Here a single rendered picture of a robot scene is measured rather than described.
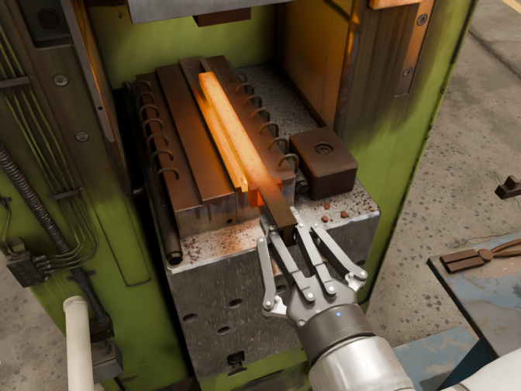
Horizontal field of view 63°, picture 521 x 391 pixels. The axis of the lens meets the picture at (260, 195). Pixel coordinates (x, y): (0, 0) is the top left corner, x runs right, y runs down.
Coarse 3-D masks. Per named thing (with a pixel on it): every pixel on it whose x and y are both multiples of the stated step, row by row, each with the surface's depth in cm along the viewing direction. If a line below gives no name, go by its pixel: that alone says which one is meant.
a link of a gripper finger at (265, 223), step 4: (260, 216) 55; (264, 216) 55; (260, 220) 55; (264, 220) 55; (268, 220) 55; (260, 224) 56; (264, 224) 55; (268, 224) 55; (264, 228) 54; (264, 232) 55; (264, 236) 53; (268, 240) 53; (268, 244) 53; (268, 248) 53
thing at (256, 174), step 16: (208, 80) 80; (208, 96) 77; (224, 96) 76; (224, 112) 72; (224, 128) 70; (240, 128) 69; (240, 144) 66; (240, 160) 63; (256, 160) 63; (256, 176) 60; (256, 192) 58; (272, 192) 57; (272, 208) 54; (288, 208) 54; (288, 224) 52; (288, 240) 55
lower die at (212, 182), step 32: (224, 64) 92; (160, 96) 86; (192, 96) 84; (192, 128) 77; (256, 128) 77; (160, 160) 73; (192, 160) 71; (224, 160) 70; (192, 192) 67; (224, 192) 66; (288, 192) 70; (192, 224) 68; (224, 224) 70
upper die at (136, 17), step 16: (128, 0) 42; (144, 0) 42; (160, 0) 43; (176, 0) 43; (192, 0) 44; (208, 0) 44; (224, 0) 45; (240, 0) 45; (256, 0) 46; (272, 0) 47; (288, 0) 47; (144, 16) 43; (160, 16) 44; (176, 16) 44
